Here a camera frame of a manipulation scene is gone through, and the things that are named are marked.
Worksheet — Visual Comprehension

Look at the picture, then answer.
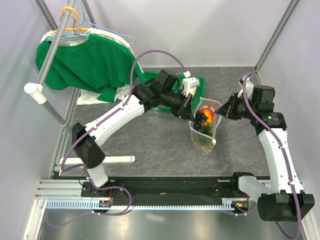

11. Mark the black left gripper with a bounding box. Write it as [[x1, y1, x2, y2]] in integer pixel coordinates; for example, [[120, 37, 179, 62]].
[[160, 90, 195, 122]]

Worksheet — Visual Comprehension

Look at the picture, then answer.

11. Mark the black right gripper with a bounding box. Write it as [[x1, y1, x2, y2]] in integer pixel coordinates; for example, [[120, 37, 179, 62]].
[[215, 92, 258, 121]]

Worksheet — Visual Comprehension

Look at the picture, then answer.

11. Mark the dark purple grape bunch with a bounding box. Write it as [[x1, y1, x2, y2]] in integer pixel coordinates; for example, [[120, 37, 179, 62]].
[[193, 110, 207, 134]]

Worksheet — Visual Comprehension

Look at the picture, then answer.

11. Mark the clear dotted zip top bag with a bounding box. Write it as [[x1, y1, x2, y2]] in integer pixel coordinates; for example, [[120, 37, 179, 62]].
[[189, 97, 222, 153]]

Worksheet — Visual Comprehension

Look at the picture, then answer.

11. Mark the orange carrot with green leaves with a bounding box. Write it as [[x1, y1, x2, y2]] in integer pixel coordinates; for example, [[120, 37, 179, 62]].
[[190, 126, 216, 153]]

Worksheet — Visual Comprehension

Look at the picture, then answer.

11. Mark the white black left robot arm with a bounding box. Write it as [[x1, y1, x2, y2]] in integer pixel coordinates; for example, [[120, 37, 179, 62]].
[[72, 69, 200, 197]]

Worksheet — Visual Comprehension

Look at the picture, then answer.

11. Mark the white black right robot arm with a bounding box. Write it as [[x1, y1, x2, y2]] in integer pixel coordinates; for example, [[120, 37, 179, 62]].
[[215, 85, 315, 222]]

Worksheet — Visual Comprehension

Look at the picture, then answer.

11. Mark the green plastic tray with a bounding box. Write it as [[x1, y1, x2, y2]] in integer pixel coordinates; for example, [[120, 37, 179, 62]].
[[140, 71, 206, 113]]

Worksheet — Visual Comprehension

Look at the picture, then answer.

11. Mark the green t-shirt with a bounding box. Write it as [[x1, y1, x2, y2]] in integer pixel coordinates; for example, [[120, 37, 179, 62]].
[[34, 33, 145, 103]]

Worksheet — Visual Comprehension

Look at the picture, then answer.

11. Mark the white t-shirt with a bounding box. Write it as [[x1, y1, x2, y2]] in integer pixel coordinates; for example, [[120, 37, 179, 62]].
[[40, 27, 142, 105]]

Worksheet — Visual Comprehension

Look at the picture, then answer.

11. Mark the orange clothes hanger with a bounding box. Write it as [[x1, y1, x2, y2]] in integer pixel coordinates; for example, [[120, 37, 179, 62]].
[[51, 5, 90, 35]]

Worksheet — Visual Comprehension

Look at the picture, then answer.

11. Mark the teal clothes hanger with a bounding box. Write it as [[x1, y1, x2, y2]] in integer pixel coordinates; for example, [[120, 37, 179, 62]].
[[42, 33, 89, 42]]

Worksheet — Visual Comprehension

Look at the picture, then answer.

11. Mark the silver clothes rack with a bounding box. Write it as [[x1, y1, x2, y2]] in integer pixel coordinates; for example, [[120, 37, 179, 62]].
[[23, 0, 136, 166]]

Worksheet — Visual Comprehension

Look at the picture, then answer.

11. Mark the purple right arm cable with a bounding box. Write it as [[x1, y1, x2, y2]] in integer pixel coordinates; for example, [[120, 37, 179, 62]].
[[224, 72, 302, 240]]

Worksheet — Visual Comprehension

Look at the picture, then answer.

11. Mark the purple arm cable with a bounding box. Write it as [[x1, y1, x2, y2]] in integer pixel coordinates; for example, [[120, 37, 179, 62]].
[[44, 49, 191, 228], [224, 72, 302, 240]]

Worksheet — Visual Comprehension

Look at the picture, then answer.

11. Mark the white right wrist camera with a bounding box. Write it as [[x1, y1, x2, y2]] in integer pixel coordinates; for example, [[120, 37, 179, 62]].
[[237, 77, 254, 98]]

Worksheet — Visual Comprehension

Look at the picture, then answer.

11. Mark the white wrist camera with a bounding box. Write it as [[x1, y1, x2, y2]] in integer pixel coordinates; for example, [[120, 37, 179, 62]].
[[237, 77, 254, 98], [182, 71, 200, 97]]

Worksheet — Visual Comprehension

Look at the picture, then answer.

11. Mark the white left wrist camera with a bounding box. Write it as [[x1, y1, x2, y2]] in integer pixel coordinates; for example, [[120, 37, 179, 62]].
[[182, 71, 200, 97]]

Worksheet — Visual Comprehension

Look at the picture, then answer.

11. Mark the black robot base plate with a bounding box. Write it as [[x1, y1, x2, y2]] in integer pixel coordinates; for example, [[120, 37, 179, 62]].
[[81, 175, 261, 201]]

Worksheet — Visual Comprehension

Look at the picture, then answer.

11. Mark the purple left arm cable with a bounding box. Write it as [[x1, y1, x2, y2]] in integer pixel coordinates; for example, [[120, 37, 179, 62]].
[[44, 49, 191, 228]]

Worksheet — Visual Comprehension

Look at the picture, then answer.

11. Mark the blue wire hanger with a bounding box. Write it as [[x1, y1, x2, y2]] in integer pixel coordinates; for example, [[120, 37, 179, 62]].
[[79, 0, 136, 45]]

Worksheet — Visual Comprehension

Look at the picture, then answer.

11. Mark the white slotted cable duct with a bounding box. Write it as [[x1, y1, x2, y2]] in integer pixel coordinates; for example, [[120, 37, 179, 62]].
[[45, 199, 237, 211]]

